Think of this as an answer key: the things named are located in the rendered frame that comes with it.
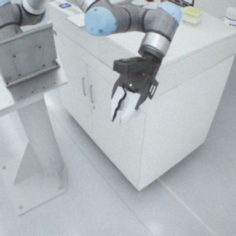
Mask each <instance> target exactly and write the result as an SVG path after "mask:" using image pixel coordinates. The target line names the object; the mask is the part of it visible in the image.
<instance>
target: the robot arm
mask: <svg viewBox="0 0 236 236"><path fill-rule="evenodd" d="M47 1H48V0H23V1H22V2H21V3H16V4H11V1H10V0H1V1H0V40H1V39H5V38H7V37H11V36H14V35H16V34H19V33H22V32H23V31H22V30H21V29H20V27H21V26H28V25H36V24H38V23H41V22H42V21H43V20H44V19H45V13H46V8H45V4H46V2H47ZM73 1H74V2H75V3H76V4H77V6H79V8H80V10H81V11H83V13H84V14H85V18H84V24H85V26H86V30H87V31H88V33H89V34H91V35H94V36H110V35H111V34H118V33H130V32H134V31H137V32H141V33H145V35H144V38H143V39H142V40H141V44H140V48H139V49H138V53H139V54H140V55H141V57H140V56H136V57H131V58H125V59H120V60H114V65H113V71H116V72H117V73H119V74H120V76H119V78H118V79H117V80H116V82H115V83H114V87H113V90H112V96H111V108H110V117H111V122H114V119H115V117H116V115H117V111H121V110H123V108H124V106H125V103H124V99H125V98H126V96H127V91H129V92H132V93H133V94H132V95H130V98H129V99H128V106H127V107H126V108H125V110H124V114H123V116H122V117H121V119H120V126H123V125H125V124H126V123H127V122H128V121H129V120H130V119H131V118H132V117H138V116H139V114H140V105H141V104H142V103H143V102H144V101H145V100H147V98H149V99H150V100H152V98H153V96H154V93H155V91H156V88H157V87H158V85H159V82H158V81H157V80H156V79H155V77H156V75H157V72H158V70H159V69H160V66H161V64H162V60H163V58H164V57H165V56H166V54H167V51H168V49H169V47H170V43H171V42H172V39H173V37H174V35H175V33H176V30H177V28H178V26H179V22H180V21H181V17H182V11H181V10H180V8H179V7H178V6H177V5H175V4H173V3H170V2H162V3H160V4H159V6H157V9H148V8H143V7H133V6H122V7H114V6H113V5H112V4H111V3H110V2H109V0H73ZM152 85H153V88H152V90H151V92H150V89H151V86H152ZM154 86H155V89H154ZM153 89H154V93H153V94H152V95H151V93H152V91H153ZM148 95H149V96H148Z"/></svg>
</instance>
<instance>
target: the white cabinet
mask: <svg viewBox="0 0 236 236"><path fill-rule="evenodd" d="M52 30H53V36H54V41H55V46H56V47H55V48H56V51H57V54H58V55H59V56H60V60H61V63H62V67H63V69H64V72H65V76H66V78H67V84H65V85H62V86H61V87H59V88H60V92H61V94H60V95H61V99H62V102H63V106H64V107H65V108H66V110H68V111H69V113H70V114H71V115H72V116H73V117H74V118H75V120H76V121H77V123H78V124H79V125H80V126H82V128H83V129H84V130H85V132H86V133H87V134H88V135H89V137H91V139H92V140H93V141H94V142H95V143H96V144H97V145H98V147H99V148H100V149H101V150H102V151H103V152H104V153H105V154H106V156H107V157H108V158H109V159H110V160H111V161H112V162H113V163H114V165H115V166H116V167H117V168H118V169H119V170H120V171H121V172H122V174H123V175H124V176H126V178H127V179H128V180H129V181H130V182H131V183H132V184H133V185H134V187H135V188H137V190H138V191H140V190H142V189H143V188H144V187H146V186H147V185H148V184H150V183H151V182H153V181H154V180H155V179H157V178H158V177H159V176H161V175H163V174H164V173H165V172H166V171H167V170H169V169H171V168H172V167H173V166H174V165H176V164H177V163H178V162H179V161H181V160H182V159H183V158H185V157H186V156H187V155H188V154H190V153H191V152H192V151H194V150H195V149H196V148H197V147H199V146H200V145H201V144H202V143H204V141H205V139H206V137H207V133H208V131H209V129H210V125H211V123H212V121H213V117H214V115H215V112H216V110H217V108H218V104H219V101H220V99H221V95H222V92H223V90H224V87H225V85H226V82H227V78H228V75H229V72H230V69H231V67H232V62H233V60H234V56H235V55H232V56H230V57H229V58H226V59H225V60H223V61H220V62H219V63H217V64H215V65H213V66H212V67H209V68H208V69H206V70H204V71H202V72H201V73H199V74H196V75H195V76H194V77H191V78H190V79H188V80H186V81H184V82H182V83H180V84H179V85H176V86H175V87H173V88H171V89H169V90H167V91H166V92H164V93H162V94H160V95H158V96H156V97H155V98H153V99H152V100H150V99H149V98H148V97H147V100H145V101H144V102H143V103H142V104H141V105H140V114H139V116H138V117H132V118H131V119H130V120H129V121H128V122H127V123H126V124H125V125H123V126H120V119H121V117H122V116H123V114H124V110H125V108H126V107H127V106H128V99H129V98H130V95H132V94H133V93H132V92H129V91H127V96H126V98H125V99H124V103H125V106H124V108H123V110H121V111H117V115H116V117H115V119H114V122H111V117H110V108H111V96H112V90H113V87H114V83H115V82H116V80H117V79H118V78H119V76H120V74H119V73H117V72H116V71H113V69H112V68H111V67H110V66H108V65H107V64H106V63H105V62H103V61H102V60H99V59H97V58H96V57H94V56H93V55H92V54H91V53H89V52H88V51H86V50H85V49H84V48H83V47H81V46H80V45H79V44H77V43H76V42H74V41H73V40H72V39H70V38H69V37H67V35H65V34H64V33H62V32H61V31H59V30H58V29H56V27H53V28H52Z"/></svg>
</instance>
